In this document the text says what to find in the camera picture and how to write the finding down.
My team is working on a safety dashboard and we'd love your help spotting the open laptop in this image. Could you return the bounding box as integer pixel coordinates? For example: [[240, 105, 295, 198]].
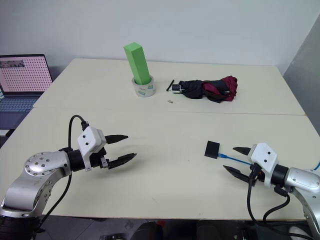
[[0, 53, 54, 131]]

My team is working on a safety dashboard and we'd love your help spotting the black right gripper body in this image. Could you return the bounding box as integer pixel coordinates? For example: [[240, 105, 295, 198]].
[[248, 163, 266, 187]]

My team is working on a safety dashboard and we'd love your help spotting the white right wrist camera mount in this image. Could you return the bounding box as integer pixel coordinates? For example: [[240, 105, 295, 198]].
[[247, 142, 279, 188]]

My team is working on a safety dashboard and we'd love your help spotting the clear packing tape roll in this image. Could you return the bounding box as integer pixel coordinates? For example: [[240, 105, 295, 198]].
[[131, 75, 157, 98]]

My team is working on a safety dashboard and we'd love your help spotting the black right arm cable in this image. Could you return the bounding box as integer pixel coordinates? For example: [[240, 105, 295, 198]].
[[246, 163, 291, 224]]

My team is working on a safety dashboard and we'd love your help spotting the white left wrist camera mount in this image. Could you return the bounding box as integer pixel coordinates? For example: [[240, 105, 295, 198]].
[[76, 126, 107, 172]]

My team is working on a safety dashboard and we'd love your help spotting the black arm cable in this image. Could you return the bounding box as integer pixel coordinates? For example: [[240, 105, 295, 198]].
[[39, 114, 90, 227], [246, 163, 291, 224]]

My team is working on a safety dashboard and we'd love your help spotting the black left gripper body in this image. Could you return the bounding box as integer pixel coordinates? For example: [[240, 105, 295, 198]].
[[89, 146, 112, 170]]

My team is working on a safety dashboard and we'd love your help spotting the small black square box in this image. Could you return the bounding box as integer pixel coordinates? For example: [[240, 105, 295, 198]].
[[204, 140, 222, 159]]

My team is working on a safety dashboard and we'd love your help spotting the grey partition panel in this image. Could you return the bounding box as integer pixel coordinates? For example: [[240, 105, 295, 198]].
[[281, 16, 320, 139]]

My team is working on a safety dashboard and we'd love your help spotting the green foam block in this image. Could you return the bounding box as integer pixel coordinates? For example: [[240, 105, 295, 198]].
[[123, 42, 153, 86]]

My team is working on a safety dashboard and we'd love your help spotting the folded black maroon umbrella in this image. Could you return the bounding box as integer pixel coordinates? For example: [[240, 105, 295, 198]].
[[165, 75, 239, 103]]

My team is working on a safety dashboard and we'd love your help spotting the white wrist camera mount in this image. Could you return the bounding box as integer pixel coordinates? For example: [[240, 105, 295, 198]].
[[247, 142, 279, 188], [76, 126, 107, 172]]

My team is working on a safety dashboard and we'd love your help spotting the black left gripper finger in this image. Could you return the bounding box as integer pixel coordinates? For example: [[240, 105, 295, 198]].
[[107, 152, 138, 170], [104, 134, 129, 145]]

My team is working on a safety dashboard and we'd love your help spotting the blue cable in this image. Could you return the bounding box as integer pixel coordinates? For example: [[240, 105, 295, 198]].
[[216, 152, 320, 172]]

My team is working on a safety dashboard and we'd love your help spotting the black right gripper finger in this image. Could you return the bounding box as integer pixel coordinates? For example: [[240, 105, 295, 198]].
[[232, 146, 251, 157], [222, 164, 251, 184]]

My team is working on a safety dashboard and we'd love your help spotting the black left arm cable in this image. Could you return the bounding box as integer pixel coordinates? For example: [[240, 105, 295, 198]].
[[39, 114, 90, 227]]

